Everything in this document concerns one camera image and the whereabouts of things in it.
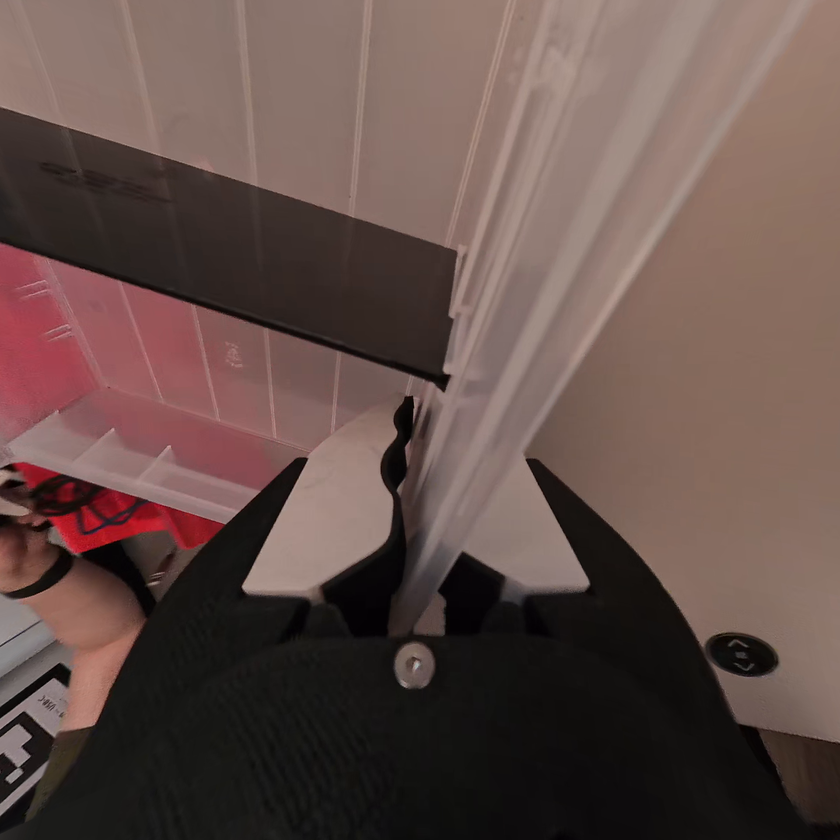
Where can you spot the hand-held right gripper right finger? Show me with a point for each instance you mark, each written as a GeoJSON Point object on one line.
{"type": "Point", "coordinates": [531, 538]}

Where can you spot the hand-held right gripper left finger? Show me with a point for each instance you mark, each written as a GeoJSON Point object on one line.
{"type": "Point", "coordinates": [328, 518]}

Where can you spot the red plastic bin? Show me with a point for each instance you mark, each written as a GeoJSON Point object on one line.
{"type": "Point", "coordinates": [177, 525]}

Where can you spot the clear plastic bin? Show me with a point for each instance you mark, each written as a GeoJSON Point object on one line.
{"type": "Point", "coordinates": [295, 98]}

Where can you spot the person's left forearm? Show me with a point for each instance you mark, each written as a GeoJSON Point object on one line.
{"type": "Point", "coordinates": [98, 630]}

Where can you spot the person's left hand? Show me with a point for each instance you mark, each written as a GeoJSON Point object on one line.
{"type": "Point", "coordinates": [26, 558]}

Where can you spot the round desk control button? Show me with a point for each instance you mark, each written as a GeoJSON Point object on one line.
{"type": "Point", "coordinates": [741, 653]}

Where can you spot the black framed marker sign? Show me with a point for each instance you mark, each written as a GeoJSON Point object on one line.
{"type": "Point", "coordinates": [19, 741]}

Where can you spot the black bin divider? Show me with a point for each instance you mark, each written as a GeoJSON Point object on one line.
{"type": "Point", "coordinates": [262, 262]}

